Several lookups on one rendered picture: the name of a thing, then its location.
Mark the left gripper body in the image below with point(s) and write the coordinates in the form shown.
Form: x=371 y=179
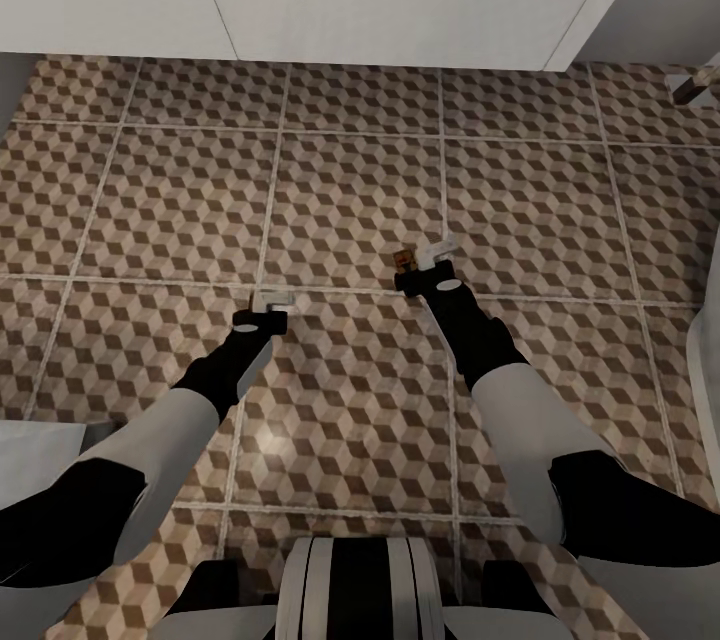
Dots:
x=276 y=320

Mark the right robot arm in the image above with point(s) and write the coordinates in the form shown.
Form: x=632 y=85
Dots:
x=657 y=555

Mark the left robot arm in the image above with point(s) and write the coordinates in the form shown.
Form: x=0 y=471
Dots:
x=104 y=508

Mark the robot trunk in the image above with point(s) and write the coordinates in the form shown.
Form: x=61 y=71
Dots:
x=360 y=589

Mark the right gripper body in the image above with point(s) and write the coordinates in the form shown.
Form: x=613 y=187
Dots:
x=414 y=280

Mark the serving cart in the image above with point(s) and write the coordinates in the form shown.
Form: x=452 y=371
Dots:
x=33 y=453

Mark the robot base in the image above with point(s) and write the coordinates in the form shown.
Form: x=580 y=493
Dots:
x=512 y=609

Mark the bathtub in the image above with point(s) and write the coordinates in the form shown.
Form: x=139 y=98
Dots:
x=703 y=341

